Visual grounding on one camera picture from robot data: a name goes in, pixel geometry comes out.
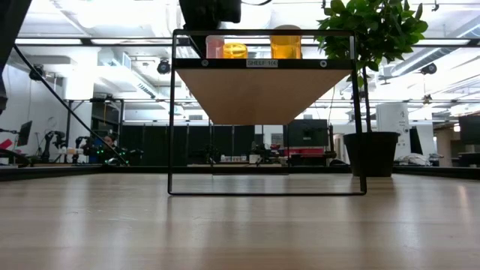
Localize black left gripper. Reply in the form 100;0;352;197
178;0;242;59

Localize pink pill bottle white cap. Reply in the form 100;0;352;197
205;35;225;59

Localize amber pill bottle without cap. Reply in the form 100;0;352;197
223;42;249;59

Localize white round lid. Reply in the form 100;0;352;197
269;24;303;60

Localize black metal rack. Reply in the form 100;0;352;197
63;97;125;151

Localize person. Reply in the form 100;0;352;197
93;133;118;164

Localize large black screen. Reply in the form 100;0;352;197
283;118;330;148

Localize red box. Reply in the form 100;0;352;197
283;147;326;158

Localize green leafy plant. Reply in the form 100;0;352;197
314;0;429;134

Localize small black monitor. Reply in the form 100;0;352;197
16;120;34;148

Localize black plant pot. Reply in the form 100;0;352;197
343;130;401;178

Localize white cylindrical column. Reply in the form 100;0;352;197
376;102;413;161

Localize white crumpled cover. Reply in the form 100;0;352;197
397;153;432;167

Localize wooden cabinet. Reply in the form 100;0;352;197
434;127;461;168

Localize wooden shelf black metal frame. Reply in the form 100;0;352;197
167;28;368;197

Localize black partition wall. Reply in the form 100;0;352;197
119;124;256;167

